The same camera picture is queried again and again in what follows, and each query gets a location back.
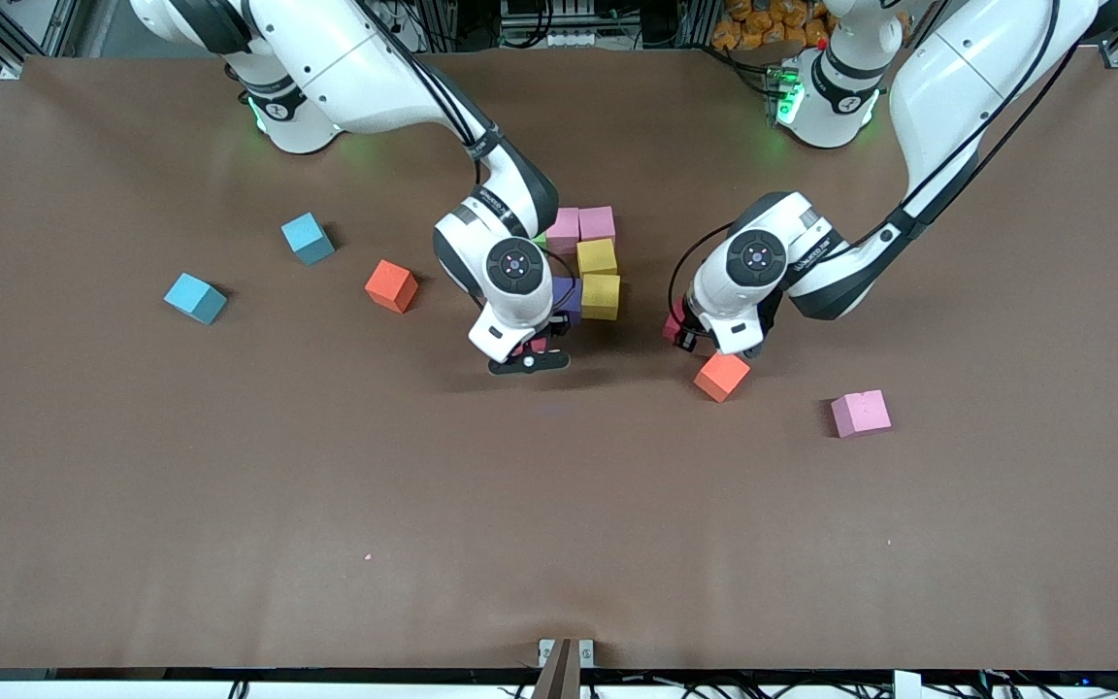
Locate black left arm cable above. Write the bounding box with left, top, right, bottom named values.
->
left=668, top=0, right=1089, bottom=336

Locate orange foam cube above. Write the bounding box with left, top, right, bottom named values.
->
left=694, top=351, right=752, bottom=405
left=364, top=259, right=421, bottom=316

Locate light blue foam cube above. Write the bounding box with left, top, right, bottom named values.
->
left=280, top=212, right=337, bottom=267
left=163, top=272, right=229, bottom=326

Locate brown strip under bracket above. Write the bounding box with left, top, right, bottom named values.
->
left=530, top=639, right=584, bottom=699

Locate yellow foam cube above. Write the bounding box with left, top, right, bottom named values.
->
left=576, top=238, right=619, bottom=281
left=580, top=275, right=621, bottom=322

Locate white electronics box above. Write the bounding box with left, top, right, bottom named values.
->
left=499, top=0, right=601, bottom=50

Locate aluminium frame post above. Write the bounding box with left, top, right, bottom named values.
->
left=677, top=0, right=723, bottom=50
left=420, top=0, right=463, bottom=51

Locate metal table edge bracket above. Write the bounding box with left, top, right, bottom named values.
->
left=537, top=637, right=597, bottom=671

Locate orange snack bag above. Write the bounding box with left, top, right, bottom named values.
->
left=711, top=0, right=832, bottom=51

